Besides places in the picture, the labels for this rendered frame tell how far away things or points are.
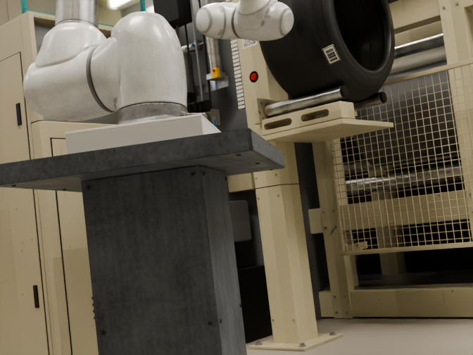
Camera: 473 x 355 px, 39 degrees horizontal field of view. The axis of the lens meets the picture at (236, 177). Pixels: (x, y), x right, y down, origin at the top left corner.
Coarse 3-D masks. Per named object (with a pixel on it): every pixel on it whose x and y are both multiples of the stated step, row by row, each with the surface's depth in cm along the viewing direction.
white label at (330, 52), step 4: (332, 44) 222; (324, 48) 223; (328, 48) 222; (332, 48) 222; (324, 52) 223; (328, 52) 223; (332, 52) 223; (336, 52) 223; (328, 56) 224; (332, 56) 224; (336, 56) 224; (328, 60) 225; (332, 60) 224; (336, 60) 224
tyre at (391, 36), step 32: (288, 0) 227; (320, 0) 222; (352, 0) 268; (384, 0) 255; (320, 32) 222; (352, 32) 274; (384, 32) 257; (288, 64) 232; (320, 64) 226; (352, 64) 230; (384, 64) 248; (352, 96) 239
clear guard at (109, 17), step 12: (24, 0) 221; (36, 0) 225; (48, 0) 229; (108, 0) 250; (120, 0) 254; (132, 0) 259; (144, 0) 263; (24, 12) 221; (48, 12) 228; (108, 12) 249; (120, 12) 254; (132, 12) 258; (108, 24) 248
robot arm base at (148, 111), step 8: (136, 104) 138; (144, 104) 137; (152, 104) 137; (160, 104) 138; (168, 104) 138; (176, 104) 140; (120, 112) 140; (128, 112) 138; (136, 112) 137; (144, 112) 137; (152, 112) 137; (160, 112) 137; (168, 112) 138; (176, 112) 139; (184, 112) 140; (120, 120) 140; (128, 120) 138; (136, 120) 137; (144, 120) 136
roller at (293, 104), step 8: (336, 88) 230; (344, 88) 229; (304, 96) 239; (312, 96) 236; (320, 96) 234; (328, 96) 232; (336, 96) 230; (344, 96) 229; (272, 104) 248; (280, 104) 245; (288, 104) 243; (296, 104) 240; (304, 104) 239; (312, 104) 237; (272, 112) 248; (280, 112) 246; (288, 112) 246
